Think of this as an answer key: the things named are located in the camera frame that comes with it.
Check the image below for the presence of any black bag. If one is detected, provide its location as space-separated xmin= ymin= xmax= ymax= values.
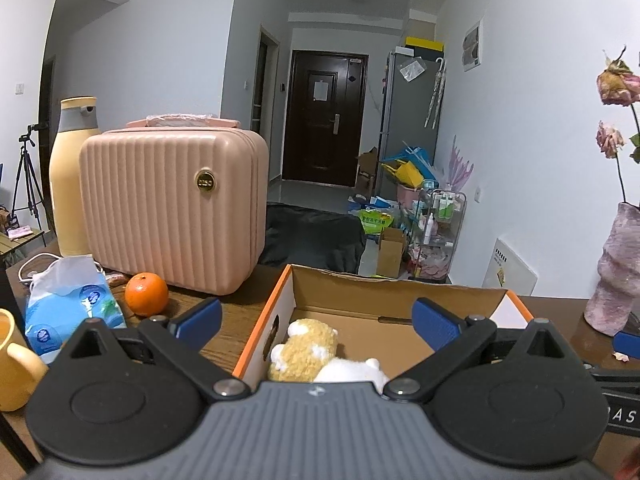
xmin=260 ymin=202 xmax=367 ymax=276

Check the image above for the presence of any dark brown door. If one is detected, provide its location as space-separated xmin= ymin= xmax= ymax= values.
xmin=281 ymin=50 xmax=369 ymax=184

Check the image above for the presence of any orange fruit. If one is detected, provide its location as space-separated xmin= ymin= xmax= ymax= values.
xmin=125 ymin=272 xmax=169 ymax=317

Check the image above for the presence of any brown plush toy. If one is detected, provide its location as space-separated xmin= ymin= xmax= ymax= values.
xmin=267 ymin=318 xmax=340 ymax=383

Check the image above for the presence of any purple wall decoration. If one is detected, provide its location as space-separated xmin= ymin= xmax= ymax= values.
xmin=447 ymin=135 xmax=476 ymax=191

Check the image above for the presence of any white plush toy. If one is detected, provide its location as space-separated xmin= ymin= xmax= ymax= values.
xmin=314 ymin=357 xmax=391 ymax=393

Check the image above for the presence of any yellow and black box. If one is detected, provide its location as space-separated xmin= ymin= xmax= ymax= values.
xmin=404 ymin=36 xmax=446 ymax=61

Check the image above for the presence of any pink textured vase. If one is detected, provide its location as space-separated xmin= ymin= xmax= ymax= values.
xmin=584 ymin=202 xmax=640 ymax=337

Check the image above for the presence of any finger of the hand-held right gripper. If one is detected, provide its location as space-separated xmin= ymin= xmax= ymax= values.
xmin=582 ymin=331 xmax=640 ymax=387

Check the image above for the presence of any hanging folded umbrella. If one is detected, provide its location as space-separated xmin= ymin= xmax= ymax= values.
xmin=424 ymin=57 xmax=447 ymax=128

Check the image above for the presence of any wire rolling cart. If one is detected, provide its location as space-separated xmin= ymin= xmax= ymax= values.
xmin=407 ymin=189 xmax=467 ymax=281

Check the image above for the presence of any small open cardboard box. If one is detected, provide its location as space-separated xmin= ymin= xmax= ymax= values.
xmin=376 ymin=227 xmax=408 ymax=279

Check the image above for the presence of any black tripod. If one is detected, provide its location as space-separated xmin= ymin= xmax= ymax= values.
xmin=11 ymin=122 xmax=53 ymax=233

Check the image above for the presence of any clear plastic bag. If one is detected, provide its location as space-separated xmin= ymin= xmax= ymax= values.
xmin=398 ymin=57 xmax=426 ymax=83

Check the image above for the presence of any pink bucket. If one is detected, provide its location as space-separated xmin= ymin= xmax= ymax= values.
xmin=396 ymin=182 xmax=423 ymax=209

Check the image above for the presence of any grey refrigerator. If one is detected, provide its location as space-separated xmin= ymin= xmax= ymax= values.
xmin=377 ymin=50 xmax=447 ymax=201

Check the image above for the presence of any blue tissue pack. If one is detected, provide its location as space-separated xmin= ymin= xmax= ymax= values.
xmin=24 ymin=255 xmax=128 ymax=365

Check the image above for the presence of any white wall panel box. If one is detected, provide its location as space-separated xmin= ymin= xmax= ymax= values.
xmin=462 ymin=20 xmax=483 ymax=72

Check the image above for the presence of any green printed bag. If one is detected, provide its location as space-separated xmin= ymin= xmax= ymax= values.
xmin=357 ymin=208 xmax=393 ymax=236

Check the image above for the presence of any bunch of dried roses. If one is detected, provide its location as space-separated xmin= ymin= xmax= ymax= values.
xmin=595 ymin=45 xmax=640 ymax=206

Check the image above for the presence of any yellow bottle with grey collar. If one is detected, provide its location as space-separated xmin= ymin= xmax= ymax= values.
xmin=48 ymin=96 xmax=103 ymax=257

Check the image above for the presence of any white cable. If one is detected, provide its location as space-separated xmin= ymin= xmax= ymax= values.
xmin=18 ymin=252 xmax=63 ymax=291

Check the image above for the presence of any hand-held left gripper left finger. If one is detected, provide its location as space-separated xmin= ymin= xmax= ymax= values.
xmin=59 ymin=297 xmax=252 ymax=402

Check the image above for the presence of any yellow mug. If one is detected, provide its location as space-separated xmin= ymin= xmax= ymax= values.
xmin=0 ymin=308 xmax=49 ymax=412

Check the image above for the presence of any white flat panel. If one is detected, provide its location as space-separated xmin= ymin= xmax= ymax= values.
xmin=482 ymin=237 xmax=538 ymax=295

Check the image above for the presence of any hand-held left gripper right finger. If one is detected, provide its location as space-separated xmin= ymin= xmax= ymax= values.
xmin=382 ymin=297 xmax=581 ymax=403

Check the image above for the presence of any tall brown cardboard box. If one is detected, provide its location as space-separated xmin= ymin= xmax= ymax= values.
xmin=356 ymin=147 xmax=379 ymax=198

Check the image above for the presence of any pink ribbed suitcase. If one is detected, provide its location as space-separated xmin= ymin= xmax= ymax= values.
xmin=79 ymin=116 xmax=270 ymax=296

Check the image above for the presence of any wooden side table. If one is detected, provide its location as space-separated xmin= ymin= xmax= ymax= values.
xmin=0 ymin=227 xmax=51 ymax=266

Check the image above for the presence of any cardboard box with orange rim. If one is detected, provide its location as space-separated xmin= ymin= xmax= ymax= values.
xmin=232 ymin=263 xmax=536 ymax=386

